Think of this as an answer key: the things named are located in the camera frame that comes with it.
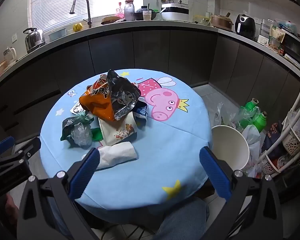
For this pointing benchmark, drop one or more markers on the navy bag with orange print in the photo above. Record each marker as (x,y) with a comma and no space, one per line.
(272,135)

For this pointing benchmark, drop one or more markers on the clear stacked container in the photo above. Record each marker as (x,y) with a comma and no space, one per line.
(265,30)

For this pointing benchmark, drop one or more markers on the clear crumpled plastic wrap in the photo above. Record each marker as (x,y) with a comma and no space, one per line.
(81,135)

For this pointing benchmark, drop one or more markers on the white plastic bag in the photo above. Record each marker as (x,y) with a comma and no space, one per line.
(251,137)

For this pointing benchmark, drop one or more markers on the dark green plastic bag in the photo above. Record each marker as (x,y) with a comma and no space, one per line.
(72,122)

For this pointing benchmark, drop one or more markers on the blue plastic bag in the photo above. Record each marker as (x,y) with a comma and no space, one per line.
(287,26)

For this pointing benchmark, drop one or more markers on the brown pot with lid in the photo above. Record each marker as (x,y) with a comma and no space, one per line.
(221,23)

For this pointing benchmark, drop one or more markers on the white plastic tub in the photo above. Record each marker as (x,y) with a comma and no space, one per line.
(57,33)

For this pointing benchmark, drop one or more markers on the blue cartoon printed tablecloth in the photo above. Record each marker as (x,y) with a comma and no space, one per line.
(152,150)

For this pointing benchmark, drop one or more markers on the white wall socket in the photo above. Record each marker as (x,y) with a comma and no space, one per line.
(182,1)

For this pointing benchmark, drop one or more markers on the white paper bucket bin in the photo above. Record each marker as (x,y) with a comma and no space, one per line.
(230,145)

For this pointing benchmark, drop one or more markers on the glass pitcher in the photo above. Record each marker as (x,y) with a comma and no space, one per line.
(10,55)

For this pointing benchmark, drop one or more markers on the white tissue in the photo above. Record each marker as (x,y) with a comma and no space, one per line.
(117,153)

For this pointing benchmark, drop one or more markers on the person's leg in jeans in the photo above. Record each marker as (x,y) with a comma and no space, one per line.
(180,220)

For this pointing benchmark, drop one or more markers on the white storage rack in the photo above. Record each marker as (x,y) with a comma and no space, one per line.
(293,110)

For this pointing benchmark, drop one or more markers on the white rice cooker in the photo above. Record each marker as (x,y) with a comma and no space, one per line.
(175,12)

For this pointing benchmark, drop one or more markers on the clear plastic drink cup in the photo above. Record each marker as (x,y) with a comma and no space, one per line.
(147,15)

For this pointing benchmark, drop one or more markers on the bright green wrapper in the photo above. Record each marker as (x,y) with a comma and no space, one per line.
(97,133)

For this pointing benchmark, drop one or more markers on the steel kitchen faucet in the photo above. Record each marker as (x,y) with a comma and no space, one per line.
(88,10)

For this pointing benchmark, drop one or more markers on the dark ceramic pot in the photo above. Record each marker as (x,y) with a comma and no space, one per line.
(139,13)

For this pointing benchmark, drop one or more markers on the green beige snack bag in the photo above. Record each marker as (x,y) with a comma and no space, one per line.
(276,40)

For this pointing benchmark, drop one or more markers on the blue white packet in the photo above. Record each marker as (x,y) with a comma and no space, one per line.
(141,111)

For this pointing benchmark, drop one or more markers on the yellow round object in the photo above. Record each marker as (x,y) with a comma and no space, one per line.
(77,27)

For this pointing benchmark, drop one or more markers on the yellowish glass bowl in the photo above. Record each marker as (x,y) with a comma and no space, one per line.
(201,20)

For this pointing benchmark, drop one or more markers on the clear plastic bag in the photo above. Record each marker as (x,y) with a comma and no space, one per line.
(227,116)

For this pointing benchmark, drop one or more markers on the black microwave oven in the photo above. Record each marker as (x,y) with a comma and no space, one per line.
(295,50)

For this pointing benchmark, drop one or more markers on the steel kettle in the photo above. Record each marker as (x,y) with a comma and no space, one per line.
(32,41)

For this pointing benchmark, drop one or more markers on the glass jar with red lid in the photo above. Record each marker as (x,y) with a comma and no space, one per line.
(129,11)

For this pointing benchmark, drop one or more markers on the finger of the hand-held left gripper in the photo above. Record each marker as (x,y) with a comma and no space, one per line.
(27,150)
(3,144)

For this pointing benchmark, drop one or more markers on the white printed paper cup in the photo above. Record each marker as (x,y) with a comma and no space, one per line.
(115,130)

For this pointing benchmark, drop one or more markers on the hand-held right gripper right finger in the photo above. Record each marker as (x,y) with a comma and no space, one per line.
(215,175)

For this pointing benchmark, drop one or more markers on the dark kitchen cabinets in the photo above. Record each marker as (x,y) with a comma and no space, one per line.
(152,52)

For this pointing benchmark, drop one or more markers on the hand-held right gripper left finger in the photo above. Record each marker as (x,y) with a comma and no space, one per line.
(85,172)

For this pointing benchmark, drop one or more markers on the black air fryer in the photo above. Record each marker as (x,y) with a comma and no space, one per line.
(245,26)

